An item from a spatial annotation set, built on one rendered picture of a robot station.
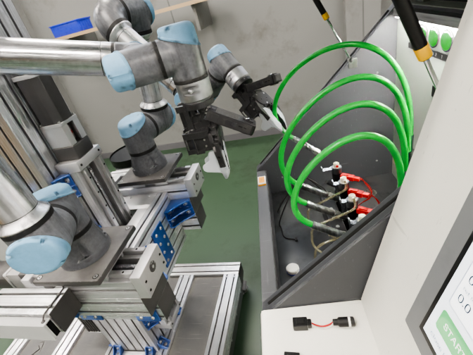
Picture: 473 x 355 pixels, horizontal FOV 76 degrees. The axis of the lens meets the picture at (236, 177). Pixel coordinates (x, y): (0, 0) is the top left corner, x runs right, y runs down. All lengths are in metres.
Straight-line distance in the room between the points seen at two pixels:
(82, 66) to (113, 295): 0.65
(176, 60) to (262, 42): 2.95
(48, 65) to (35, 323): 0.70
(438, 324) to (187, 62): 0.58
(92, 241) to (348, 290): 0.69
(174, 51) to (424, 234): 0.53
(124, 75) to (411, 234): 0.57
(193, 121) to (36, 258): 0.46
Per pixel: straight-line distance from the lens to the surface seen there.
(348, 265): 0.67
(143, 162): 1.30
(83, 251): 0.98
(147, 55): 0.64
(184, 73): 0.65
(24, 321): 1.13
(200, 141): 0.70
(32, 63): 0.80
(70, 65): 0.79
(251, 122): 0.69
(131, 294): 1.00
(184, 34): 0.64
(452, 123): 0.47
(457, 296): 0.46
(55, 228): 0.81
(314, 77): 3.64
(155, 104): 1.33
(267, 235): 0.95
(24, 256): 0.81
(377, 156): 1.33
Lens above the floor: 1.59
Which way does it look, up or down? 31 degrees down
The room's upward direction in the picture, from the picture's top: 15 degrees counter-clockwise
